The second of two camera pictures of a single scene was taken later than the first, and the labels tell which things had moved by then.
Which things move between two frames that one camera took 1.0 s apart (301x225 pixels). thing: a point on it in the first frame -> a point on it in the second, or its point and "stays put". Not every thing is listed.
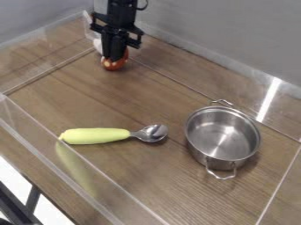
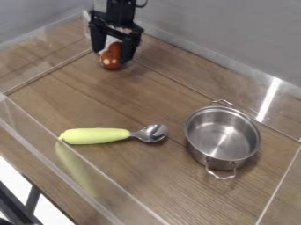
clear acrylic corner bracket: (93, 35) stays put
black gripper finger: (107, 40) -> (98, 38)
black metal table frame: (18, 213) stays put
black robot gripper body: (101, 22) stays put
